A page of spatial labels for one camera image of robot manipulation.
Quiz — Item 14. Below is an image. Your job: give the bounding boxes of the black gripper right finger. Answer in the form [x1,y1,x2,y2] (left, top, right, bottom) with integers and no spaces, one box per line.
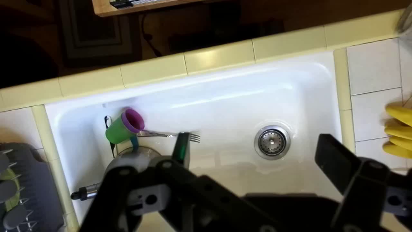
[314,133,412,232]

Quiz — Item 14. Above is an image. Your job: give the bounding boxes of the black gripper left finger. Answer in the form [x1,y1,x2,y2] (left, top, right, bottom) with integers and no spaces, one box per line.
[78,131,275,232]

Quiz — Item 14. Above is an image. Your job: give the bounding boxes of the white ceramic kitchen sink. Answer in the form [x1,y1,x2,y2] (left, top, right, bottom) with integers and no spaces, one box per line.
[43,50,345,224]

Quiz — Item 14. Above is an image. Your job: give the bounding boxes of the metal sink drain strainer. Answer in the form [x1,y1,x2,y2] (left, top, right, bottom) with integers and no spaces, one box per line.
[253,124,293,161]

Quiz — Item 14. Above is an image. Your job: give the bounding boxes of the green cup purple inside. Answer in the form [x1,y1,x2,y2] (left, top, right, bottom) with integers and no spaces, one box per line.
[104,107,145,146]

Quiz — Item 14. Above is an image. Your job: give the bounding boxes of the patterned floor rug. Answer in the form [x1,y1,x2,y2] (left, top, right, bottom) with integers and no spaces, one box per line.
[56,0,135,62]

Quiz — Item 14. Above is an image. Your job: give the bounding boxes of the wooden table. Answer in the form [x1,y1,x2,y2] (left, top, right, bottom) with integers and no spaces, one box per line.
[91,0,203,18]

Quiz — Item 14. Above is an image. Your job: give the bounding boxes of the dish drying rack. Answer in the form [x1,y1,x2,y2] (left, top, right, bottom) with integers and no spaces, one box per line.
[0,143,65,232]

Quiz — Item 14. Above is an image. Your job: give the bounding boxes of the green dish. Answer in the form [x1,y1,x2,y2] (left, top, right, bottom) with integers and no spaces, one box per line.
[0,168,21,213]

